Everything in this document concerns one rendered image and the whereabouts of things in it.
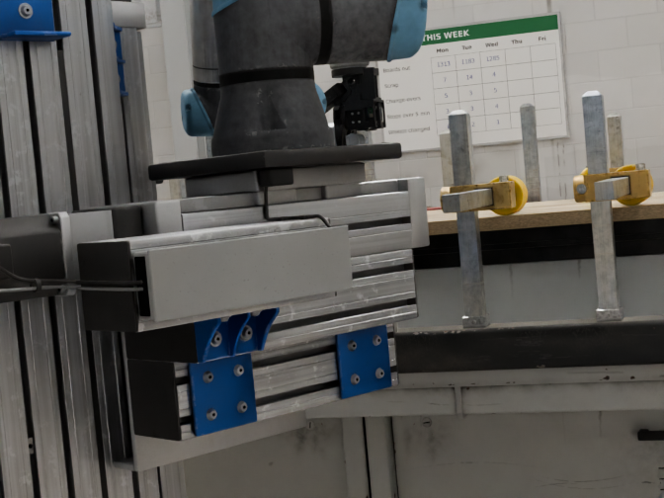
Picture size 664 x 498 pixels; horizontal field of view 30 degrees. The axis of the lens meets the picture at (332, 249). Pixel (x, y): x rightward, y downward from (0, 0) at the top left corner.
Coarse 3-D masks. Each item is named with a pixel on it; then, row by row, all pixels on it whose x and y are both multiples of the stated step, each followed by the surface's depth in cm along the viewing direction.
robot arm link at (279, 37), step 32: (224, 0) 147; (256, 0) 145; (288, 0) 146; (320, 0) 147; (224, 32) 147; (256, 32) 145; (288, 32) 146; (320, 32) 148; (224, 64) 148; (256, 64) 146; (288, 64) 146; (320, 64) 153
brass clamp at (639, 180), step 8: (576, 176) 227; (584, 176) 225; (592, 176) 225; (600, 176) 224; (608, 176) 224; (616, 176) 223; (624, 176) 223; (632, 176) 222; (640, 176) 222; (648, 176) 222; (576, 184) 226; (584, 184) 225; (592, 184) 225; (632, 184) 223; (640, 184) 222; (648, 184) 222; (576, 192) 226; (584, 192) 225; (592, 192) 225; (632, 192) 223; (640, 192) 222; (648, 192) 222; (576, 200) 227; (584, 200) 227; (592, 200) 225; (608, 200) 224
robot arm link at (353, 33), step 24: (336, 0) 147; (360, 0) 148; (384, 0) 149; (408, 0) 150; (336, 24) 148; (360, 24) 148; (384, 24) 149; (408, 24) 150; (336, 48) 150; (360, 48) 150; (384, 48) 151; (408, 48) 153
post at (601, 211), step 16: (592, 96) 224; (592, 112) 225; (592, 128) 225; (592, 144) 225; (592, 160) 225; (608, 160) 227; (592, 208) 226; (608, 208) 225; (592, 224) 226; (608, 224) 225; (608, 240) 225; (608, 256) 226; (608, 272) 226; (608, 288) 226; (608, 304) 226
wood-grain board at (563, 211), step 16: (528, 208) 277; (544, 208) 267; (560, 208) 259; (576, 208) 251; (624, 208) 241; (640, 208) 240; (656, 208) 239; (432, 224) 254; (448, 224) 252; (480, 224) 250; (496, 224) 249; (512, 224) 248; (528, 224) 247; (544, 224) 246; (560, 224) 245
